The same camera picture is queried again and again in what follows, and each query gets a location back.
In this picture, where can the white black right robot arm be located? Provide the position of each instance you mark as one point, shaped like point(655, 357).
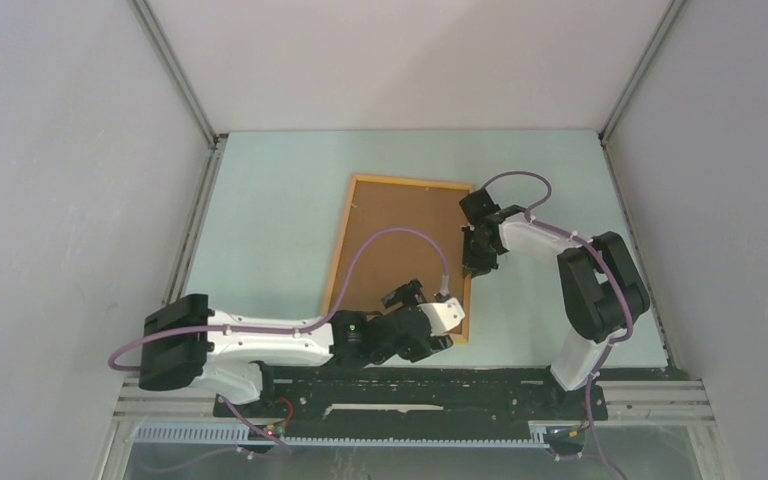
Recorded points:
point(602, 290)

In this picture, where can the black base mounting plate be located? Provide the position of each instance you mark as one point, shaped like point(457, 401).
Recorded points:
point(419, 404)

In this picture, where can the right aluminium corner post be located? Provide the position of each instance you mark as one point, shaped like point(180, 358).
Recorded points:
point(653, 47)

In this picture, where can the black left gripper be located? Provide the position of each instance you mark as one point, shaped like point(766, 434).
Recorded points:
point(406, 295)

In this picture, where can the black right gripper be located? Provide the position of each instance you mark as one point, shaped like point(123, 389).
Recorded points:
point(472, 265)

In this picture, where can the left aluminium corner post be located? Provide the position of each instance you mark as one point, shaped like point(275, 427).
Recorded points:
point(164, 50)

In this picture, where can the orange wooden picture frame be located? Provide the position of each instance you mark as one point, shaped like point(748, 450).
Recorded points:
point(338, 252)

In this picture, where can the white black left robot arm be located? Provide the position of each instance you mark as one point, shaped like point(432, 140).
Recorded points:
point(190, 344)

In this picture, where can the aluminium rail front frame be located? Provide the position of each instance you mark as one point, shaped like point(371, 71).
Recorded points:
point(635, 397)

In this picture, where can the small electronics board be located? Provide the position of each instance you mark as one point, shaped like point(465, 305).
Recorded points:
point(266, 432)

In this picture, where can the aluminium corner post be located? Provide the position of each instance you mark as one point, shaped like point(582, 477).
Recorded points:
point(653, 47)
point(164, 50)

